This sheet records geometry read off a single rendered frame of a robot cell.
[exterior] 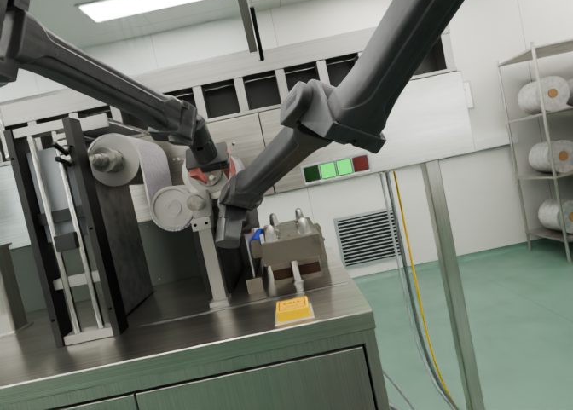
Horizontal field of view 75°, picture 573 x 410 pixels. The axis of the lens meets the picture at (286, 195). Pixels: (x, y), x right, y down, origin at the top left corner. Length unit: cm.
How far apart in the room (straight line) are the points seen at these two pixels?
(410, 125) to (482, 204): 282
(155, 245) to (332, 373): 84
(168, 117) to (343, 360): 61
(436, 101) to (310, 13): 268
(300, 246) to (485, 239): 337
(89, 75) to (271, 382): 67
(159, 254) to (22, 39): 102
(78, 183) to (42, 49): 49
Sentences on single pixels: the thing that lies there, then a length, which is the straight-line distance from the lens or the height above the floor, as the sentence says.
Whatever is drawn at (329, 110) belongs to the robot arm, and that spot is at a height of 126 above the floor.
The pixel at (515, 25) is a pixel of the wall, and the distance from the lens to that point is 455.
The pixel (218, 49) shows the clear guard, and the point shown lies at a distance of 145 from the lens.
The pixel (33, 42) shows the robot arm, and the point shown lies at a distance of 58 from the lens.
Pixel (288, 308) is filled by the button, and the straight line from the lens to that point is 82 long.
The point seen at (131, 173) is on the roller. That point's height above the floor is 129.
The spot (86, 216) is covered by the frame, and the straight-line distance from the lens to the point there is 102.
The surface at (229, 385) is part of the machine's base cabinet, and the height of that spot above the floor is 79.
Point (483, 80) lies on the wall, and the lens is 427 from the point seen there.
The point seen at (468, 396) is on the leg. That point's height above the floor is 13.
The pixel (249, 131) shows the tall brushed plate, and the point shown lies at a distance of 137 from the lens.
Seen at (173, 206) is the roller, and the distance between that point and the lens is 108.
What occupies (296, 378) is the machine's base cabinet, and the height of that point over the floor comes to 78.
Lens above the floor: 120
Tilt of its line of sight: 3 degrees down
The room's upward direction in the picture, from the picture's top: 12 degrees counter-clockwise
